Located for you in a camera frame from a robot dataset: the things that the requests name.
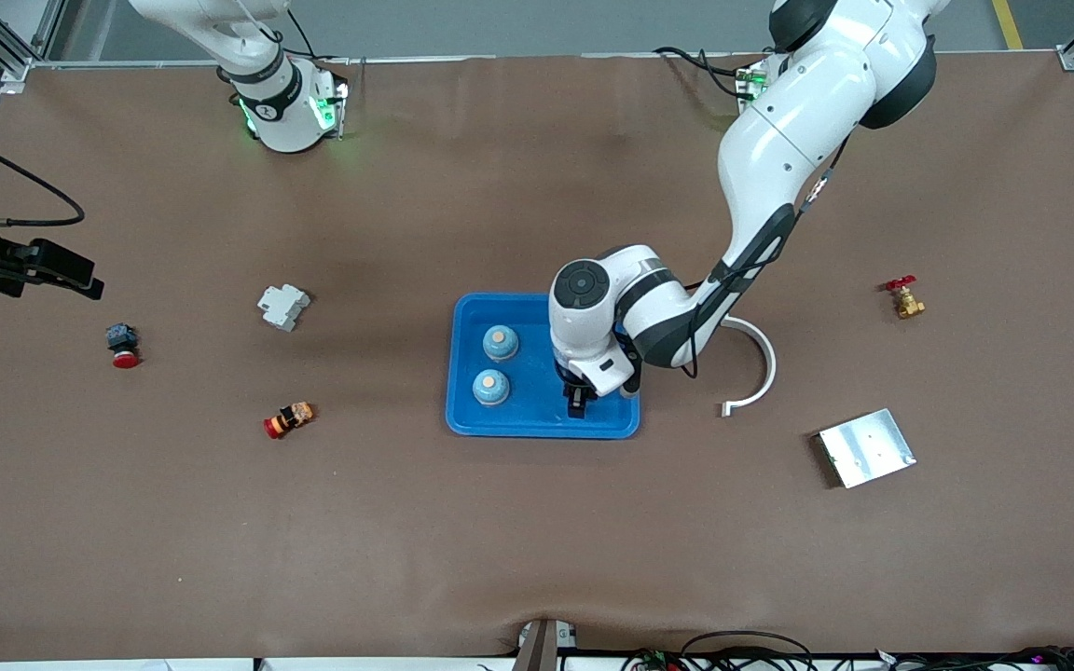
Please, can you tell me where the black right base cable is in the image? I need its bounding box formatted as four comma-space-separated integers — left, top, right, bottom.
257, 0, 351, 89

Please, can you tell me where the blue dome call bell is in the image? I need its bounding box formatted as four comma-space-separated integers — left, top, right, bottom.
472, 368, 511, 408
482, 323, 520, 363

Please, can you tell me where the silver metal plate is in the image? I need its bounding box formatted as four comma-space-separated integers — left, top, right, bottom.
817, 408, 917, 489

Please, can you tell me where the white curved plastic bracket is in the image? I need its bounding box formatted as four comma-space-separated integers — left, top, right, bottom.
720, 316, 778, 418

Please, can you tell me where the red mushroom push button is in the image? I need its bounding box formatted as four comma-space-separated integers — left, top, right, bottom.
105, 322, 142, 370

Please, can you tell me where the white circuit breaker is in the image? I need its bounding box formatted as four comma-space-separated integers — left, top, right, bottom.
256, 283, 312, 333

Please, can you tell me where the blue plastic tray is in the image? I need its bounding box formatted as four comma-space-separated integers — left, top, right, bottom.
445, 294, 640, 440

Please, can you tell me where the coloured wire bundle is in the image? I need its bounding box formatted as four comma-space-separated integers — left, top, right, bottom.
621, 648, 687, 671

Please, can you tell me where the black base cable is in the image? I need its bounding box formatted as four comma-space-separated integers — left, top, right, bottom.
654, 45, 754, 96
257, 0, 351, 89

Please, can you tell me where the black cable bundle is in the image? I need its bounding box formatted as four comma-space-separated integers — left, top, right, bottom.
873, 643, 1074, 671

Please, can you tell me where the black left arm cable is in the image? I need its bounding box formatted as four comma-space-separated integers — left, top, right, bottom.
684, 130, 853, 380

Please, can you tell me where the black looped cable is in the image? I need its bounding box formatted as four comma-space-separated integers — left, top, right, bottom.
680, 630, 818, 671

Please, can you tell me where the black left base cable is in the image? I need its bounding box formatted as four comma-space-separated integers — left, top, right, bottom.
654, 45, 754, 96

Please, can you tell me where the brass valve red handle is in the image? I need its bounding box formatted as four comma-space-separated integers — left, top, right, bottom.
884, 276, 927, 321

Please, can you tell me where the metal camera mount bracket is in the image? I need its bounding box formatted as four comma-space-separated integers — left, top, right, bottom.
511, 617, 583, 671

